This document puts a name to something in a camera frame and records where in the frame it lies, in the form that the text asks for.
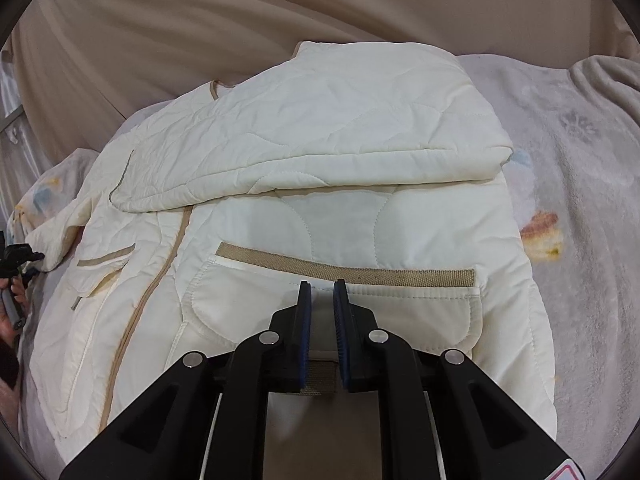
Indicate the cream quilted jacket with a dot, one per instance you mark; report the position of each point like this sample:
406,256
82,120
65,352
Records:
376,164

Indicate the person's left hand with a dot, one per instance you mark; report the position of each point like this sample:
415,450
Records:
14,308

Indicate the beige headboard cover sheet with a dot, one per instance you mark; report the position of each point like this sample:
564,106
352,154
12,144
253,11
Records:
84,66

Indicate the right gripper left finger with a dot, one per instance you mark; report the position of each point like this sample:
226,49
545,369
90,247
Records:
205,417

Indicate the silver satin curtain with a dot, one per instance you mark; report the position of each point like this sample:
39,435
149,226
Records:
23,160

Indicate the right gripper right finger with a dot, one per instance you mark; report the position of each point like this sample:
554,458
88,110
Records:
441,417

